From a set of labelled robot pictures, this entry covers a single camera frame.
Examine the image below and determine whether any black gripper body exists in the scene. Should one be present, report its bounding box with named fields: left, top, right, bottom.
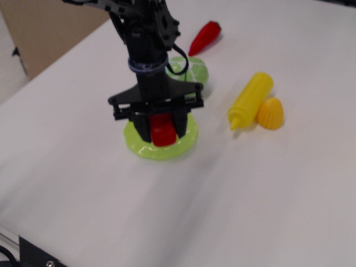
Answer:
left=108, top=67, right=204, bottom=121

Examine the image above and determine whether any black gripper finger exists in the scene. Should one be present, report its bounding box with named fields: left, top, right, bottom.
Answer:
left=172, top=108, right=189, bottom=138
left=132, top=113, right=152, bottom=142

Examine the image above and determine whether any red toy sushi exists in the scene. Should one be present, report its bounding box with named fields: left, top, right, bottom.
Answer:
left=149, top=113, right=177, bottom=147

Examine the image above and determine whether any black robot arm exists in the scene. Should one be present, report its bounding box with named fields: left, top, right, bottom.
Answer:
left=70, top=1, right=204, bottom=147

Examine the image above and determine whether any green plastic plate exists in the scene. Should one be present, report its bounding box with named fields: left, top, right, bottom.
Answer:
left=123, top=113, right=198, bottom=160

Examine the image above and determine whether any green toy cabbage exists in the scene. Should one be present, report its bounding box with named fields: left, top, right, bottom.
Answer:
left=165, top=56, right=209, bottom=91

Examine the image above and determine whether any yellow mustard bottle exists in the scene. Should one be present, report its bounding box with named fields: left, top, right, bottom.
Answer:
left=228, top=72, right=274, bottom=131

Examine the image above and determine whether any red toy chili pepper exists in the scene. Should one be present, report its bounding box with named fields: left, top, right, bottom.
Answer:
left=188, top=21, right=221, bottom=57

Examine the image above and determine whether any yellow toy corn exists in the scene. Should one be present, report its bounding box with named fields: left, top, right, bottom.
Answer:
left=256, top=97, right=284, bottom=130

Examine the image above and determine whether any brown cardboard box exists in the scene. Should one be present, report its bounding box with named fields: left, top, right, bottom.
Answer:
left=1, top=1, right=109, bottom=80

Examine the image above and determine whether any black cable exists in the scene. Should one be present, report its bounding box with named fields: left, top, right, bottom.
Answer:
left=166, top=44, right=190, bottom=83

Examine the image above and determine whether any black metal corner bracket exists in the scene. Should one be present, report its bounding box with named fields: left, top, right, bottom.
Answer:
left=19, top=236, right=67, bottom=267

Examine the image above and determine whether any aluminium table frame rail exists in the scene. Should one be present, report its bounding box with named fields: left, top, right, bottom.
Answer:
left=1, top=225, right=19, bottom=260

